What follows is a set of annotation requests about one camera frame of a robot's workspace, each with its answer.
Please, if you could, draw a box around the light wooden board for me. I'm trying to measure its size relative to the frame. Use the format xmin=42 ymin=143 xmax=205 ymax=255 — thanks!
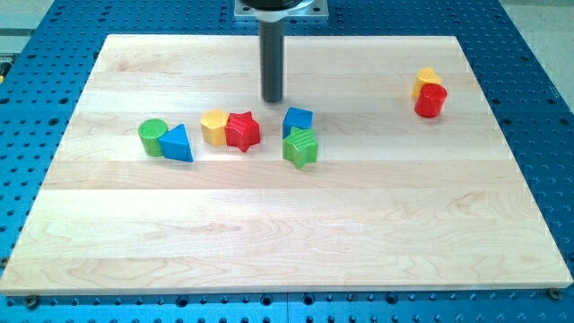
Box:
xmin=1 ymin=34 xmax=572 ymax=295

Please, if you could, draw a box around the yellow hexagon block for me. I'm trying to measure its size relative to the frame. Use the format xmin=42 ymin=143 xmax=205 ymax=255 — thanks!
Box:
xmin=200 ymin=109 xmax=229 ymax=146

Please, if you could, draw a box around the green star block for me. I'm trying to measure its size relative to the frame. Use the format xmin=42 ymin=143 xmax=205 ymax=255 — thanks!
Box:
xmin=283 ymin=127 xmax=318 ymax=169

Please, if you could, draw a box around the red cylinder block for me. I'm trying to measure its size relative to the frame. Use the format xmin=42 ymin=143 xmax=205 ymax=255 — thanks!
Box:
xmin=414 ymin=83 xmax=448 ymax=118

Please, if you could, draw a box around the blue triangle block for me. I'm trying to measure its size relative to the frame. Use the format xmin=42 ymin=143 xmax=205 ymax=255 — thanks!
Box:
xmin=159 ymin=124 xmax=194 ymax=162

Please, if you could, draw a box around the right board corner screw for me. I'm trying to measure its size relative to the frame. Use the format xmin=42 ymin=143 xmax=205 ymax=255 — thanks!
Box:
xmin=547 ymin=288 xmax=562 ymax=301

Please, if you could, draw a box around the board corner screw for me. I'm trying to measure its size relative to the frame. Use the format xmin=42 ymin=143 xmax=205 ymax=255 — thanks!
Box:
xmin=23 ymin=295 xmax=38 ymax=309
xmin=547 ymin=288 xmax=562 ymax=301

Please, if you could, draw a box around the yellow heart block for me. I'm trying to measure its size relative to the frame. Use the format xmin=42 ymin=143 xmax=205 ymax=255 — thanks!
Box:
xmin=411 ymin=66 xmax=442 ymax=99

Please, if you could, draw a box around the silver robot flange mount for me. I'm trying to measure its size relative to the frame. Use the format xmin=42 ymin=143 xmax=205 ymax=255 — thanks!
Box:
xmin=233 ymin=0 xmax=328 ymax=22

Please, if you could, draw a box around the blue cube block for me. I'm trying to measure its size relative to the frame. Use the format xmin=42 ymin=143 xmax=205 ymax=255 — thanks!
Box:
xmin=283 ymin=107 xmax=314 ymax=138

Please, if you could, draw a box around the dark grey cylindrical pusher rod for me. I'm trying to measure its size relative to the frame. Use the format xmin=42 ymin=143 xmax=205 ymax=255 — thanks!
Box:
xmin=258 ymin=21 xmax=285 ymax=102

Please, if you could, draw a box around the left board corner screw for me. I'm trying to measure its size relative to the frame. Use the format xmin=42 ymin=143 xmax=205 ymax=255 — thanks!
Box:
xmin=23 ymin=295 xmax=38 ymax=309

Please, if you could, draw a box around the green cylinder block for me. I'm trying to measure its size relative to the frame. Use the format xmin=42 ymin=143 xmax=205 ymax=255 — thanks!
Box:
xmin=138 ymin=118 xmax=169 ymax=157

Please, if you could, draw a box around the red star block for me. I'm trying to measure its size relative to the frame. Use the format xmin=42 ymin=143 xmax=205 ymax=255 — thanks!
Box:
xmin=225 ymin=111 xmax=261 ymax=153

